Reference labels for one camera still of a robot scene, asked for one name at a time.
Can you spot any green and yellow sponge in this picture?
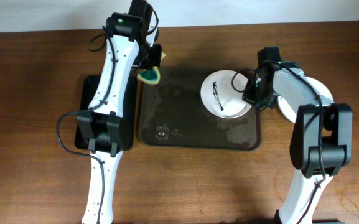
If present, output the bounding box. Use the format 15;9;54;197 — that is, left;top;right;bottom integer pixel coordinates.
135;52;166;85

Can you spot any pinkish white plate top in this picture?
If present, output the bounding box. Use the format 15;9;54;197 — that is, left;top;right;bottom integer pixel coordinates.
200;70;252;119

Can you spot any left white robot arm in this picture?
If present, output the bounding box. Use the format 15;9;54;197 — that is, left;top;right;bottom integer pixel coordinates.
77;1;164;223

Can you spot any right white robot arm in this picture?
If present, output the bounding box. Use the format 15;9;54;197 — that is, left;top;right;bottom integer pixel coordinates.
242;47;353;223

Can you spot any brown serving tray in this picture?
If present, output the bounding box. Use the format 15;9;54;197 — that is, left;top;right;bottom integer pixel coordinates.
138;67;261;151

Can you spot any black plastic sponge tray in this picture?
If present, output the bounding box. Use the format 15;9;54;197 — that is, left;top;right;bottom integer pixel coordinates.
74;74;138;151

